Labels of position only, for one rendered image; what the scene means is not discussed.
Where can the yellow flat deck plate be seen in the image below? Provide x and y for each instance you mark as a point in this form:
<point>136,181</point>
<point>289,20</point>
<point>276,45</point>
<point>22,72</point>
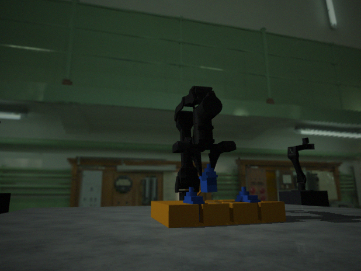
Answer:
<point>196,212</point>

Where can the blue micro servo with orange cable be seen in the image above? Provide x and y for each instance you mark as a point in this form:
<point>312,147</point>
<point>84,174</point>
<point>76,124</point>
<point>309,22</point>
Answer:
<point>208,180</point>

